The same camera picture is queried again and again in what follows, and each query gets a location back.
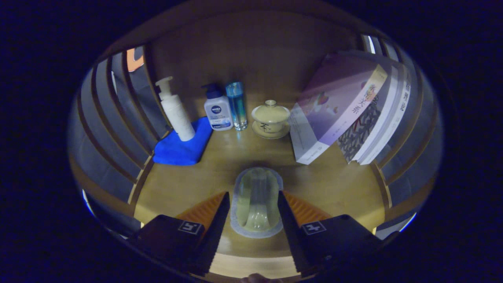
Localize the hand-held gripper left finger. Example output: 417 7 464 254
130 191 231 277

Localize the white pump bottle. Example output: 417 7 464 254
155 76 196 142

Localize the white lotion bottle blue cap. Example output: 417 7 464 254
201 83 234 131

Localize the wooden slatted cabinet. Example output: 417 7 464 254
67 4 444 281

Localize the blue folded cloth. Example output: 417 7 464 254
152 116 213 166

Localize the white spine book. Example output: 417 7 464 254
358 63 413 165

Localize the wooden countertop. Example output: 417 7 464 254
134 118 387 260

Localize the patterned cover book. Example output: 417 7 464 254
337 65 399 164

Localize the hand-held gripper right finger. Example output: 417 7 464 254
277 191 384 277

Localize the cream lidded tea cup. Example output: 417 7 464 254
251 99 291 140

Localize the purple white book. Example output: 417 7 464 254
290 53 388 165

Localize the clear blue bottle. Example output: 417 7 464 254
225 81 248 131

